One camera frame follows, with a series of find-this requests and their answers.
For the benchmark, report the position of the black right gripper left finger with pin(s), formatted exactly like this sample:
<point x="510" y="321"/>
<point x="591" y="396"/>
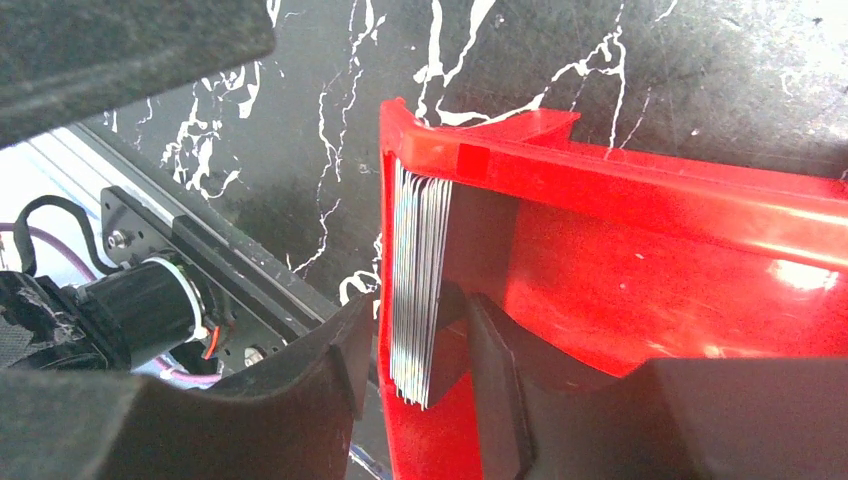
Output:
<point x="290" y="416"/>

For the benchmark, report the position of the black card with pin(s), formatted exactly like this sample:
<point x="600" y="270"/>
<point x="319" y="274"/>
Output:
<point x="477" y="252"/>

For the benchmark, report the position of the red plastic bin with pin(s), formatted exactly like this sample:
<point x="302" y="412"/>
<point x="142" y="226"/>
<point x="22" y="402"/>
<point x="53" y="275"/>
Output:
<point x="620" y="257"/>

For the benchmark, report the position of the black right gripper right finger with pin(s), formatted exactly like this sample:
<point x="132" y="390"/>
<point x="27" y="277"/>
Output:
<point x="542" y="414"/>

